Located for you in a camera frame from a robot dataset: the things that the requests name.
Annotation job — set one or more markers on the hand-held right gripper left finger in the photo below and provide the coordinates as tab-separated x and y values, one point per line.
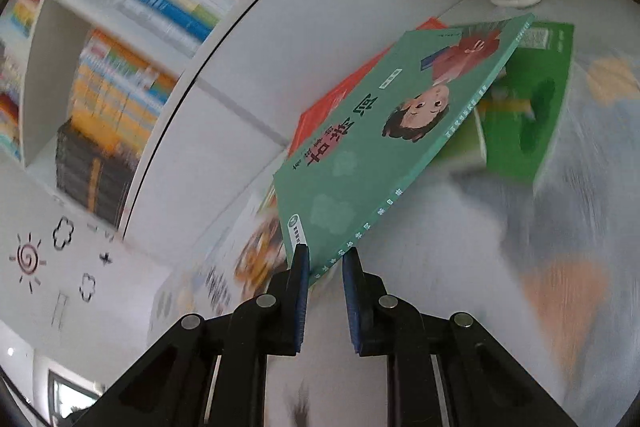
301	302

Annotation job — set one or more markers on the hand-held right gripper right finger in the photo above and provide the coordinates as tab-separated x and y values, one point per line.
351	302

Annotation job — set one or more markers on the white book with orange figure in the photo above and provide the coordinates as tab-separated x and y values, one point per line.
255	252

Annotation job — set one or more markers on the teal book with cartoon child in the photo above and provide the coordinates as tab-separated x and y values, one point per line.
360	167

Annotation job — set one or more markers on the set of black banded books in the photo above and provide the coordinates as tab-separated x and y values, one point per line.
90	172

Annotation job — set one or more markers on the row of orange books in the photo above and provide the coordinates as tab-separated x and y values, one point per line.
120	82

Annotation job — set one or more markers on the row of colourful thin books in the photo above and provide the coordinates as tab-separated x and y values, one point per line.
20	22

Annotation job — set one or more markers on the red book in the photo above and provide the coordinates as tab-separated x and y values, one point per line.
325	107

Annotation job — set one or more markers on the white bookcase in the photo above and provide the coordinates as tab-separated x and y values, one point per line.
240	72

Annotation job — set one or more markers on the window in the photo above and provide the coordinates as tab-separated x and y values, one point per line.
70	397

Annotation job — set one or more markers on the green book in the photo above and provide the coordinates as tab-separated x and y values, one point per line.
530	117

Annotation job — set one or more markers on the white wall socket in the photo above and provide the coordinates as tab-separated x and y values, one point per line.
60	307

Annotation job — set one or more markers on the red sun wall sticker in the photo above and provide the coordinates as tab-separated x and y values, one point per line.
27	257

